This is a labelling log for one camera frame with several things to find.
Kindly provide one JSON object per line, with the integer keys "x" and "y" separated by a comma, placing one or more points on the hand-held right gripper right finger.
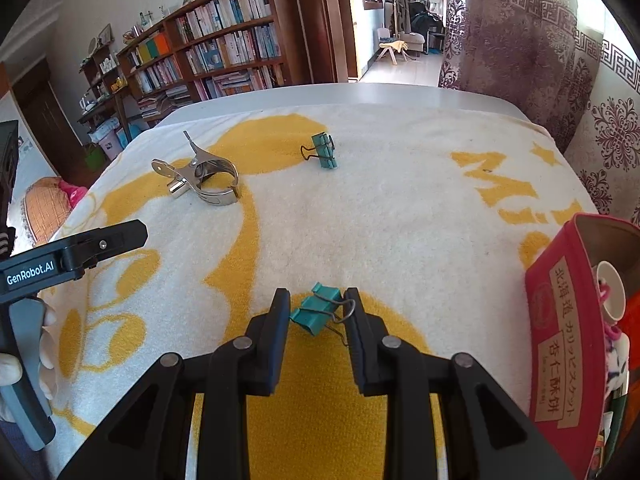
{"x": 356, "y": 350}

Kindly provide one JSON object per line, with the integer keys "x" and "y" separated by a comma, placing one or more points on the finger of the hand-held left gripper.
{"x": 7, "y": 160}
{"x": 115, "y": 242}

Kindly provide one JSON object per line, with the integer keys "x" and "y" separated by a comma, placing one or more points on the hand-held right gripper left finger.
{"x": 280, "y": 345}

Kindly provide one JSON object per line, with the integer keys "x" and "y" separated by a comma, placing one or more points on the green binder clip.
{"x": 324, "y": 152}
{"x": 312, "y": 312}

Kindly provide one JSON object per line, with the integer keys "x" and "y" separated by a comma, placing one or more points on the red cardboard box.
{"x": 560, "y": 320}

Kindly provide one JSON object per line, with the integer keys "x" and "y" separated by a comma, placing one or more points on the white plastic cup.
{"x": 612, "y": 290}

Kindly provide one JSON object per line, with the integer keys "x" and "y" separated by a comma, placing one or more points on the person's left hand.
{"x": 10, "y": 375}

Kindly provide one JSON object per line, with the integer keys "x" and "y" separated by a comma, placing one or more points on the dark wooden door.
{"x": 45, "y": 125}

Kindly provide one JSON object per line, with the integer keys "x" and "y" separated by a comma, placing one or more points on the orange checked pillow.
{"x": 45, "y": 210}

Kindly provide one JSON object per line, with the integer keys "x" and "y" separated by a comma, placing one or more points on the pink bedding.
{"x": 74, "y": 192}

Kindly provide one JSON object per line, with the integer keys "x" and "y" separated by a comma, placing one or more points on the green bag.
{"x": 94, "y": 157}

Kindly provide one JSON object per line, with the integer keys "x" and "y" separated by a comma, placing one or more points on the pink bin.
{"x": 108, "y": 147}

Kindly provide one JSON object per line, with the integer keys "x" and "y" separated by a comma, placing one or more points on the silver metal clamp clip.
{"x": 215, "y": 180}

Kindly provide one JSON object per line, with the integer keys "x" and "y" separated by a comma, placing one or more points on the small wooden shelf unit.
{"x": 105, "y": 90}

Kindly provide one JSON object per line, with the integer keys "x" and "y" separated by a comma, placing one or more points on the yellow white printed blanket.
{"x": 400, "y": 220}

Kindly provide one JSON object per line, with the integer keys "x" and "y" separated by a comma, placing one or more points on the large wooden bookshelf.
{"x": 225, "y": 45}

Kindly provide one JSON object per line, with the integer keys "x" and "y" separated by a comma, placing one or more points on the wooden stool with yellow cloth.
{"x": 392, "y": 49}

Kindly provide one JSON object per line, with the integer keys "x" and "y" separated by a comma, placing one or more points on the brown wooden door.
{"x": 330, "y": 20}

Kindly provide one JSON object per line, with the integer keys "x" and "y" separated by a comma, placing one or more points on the grey armchair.
{"x": 411, "y": 40}

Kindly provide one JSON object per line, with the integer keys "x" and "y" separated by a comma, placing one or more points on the black bag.
{"x": 425, "y": 22}

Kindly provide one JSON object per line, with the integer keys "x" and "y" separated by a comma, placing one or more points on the patterned brown curtain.
{"x": 510, "y": 45}

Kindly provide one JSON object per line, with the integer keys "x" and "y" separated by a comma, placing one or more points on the wooden coat rack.
{"x": 398, "y": 5}

